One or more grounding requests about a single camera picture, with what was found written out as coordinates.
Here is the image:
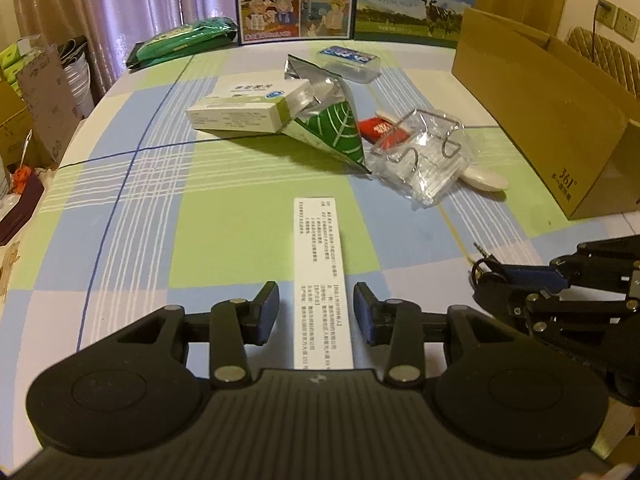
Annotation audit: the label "white plastic spoon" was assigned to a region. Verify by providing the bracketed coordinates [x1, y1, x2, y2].
[373, 107, 510, 193]

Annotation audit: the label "clear plastic bag with wire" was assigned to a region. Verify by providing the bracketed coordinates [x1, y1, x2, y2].
[369, 107, 472, 209]

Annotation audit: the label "white paper leaflet strip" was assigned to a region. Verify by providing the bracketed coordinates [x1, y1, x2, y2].
[293, 197, 354, 370]

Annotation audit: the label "red snack packet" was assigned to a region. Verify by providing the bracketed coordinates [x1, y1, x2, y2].
[358, 116, 409, 150]

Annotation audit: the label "silver green foil pouch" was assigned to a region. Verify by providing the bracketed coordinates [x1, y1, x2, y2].
[282, 54, 369, 174]

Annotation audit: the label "white green medicine box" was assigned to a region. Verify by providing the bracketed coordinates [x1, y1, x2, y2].
[186, 78, 314, 133]

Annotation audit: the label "brown cardboard box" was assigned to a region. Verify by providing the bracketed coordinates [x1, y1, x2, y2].
[451, 8, 639, 220]

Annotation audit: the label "checked tablecloth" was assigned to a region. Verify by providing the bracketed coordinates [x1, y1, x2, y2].
[1, 42, 639, 471]

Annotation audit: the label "clear box with blue label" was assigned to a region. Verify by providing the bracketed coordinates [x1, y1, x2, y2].
[317, 46, 381, 84]

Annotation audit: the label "light blue milk carton box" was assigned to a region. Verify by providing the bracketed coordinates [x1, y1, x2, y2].
[352, 0, 475, 48]

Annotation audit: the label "cardboard boxes beside table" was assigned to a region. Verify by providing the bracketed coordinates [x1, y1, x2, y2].
[1, 36, 94, 171]

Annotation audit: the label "green wet wipes pack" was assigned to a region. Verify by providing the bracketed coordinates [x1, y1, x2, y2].
[126, 16, 238, 72]

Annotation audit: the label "purple sheer curtain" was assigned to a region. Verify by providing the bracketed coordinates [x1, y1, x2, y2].
[12, 0, 236, 100]

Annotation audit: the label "wall power socket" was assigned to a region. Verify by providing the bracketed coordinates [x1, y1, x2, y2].
[596, 0, 639, 42]

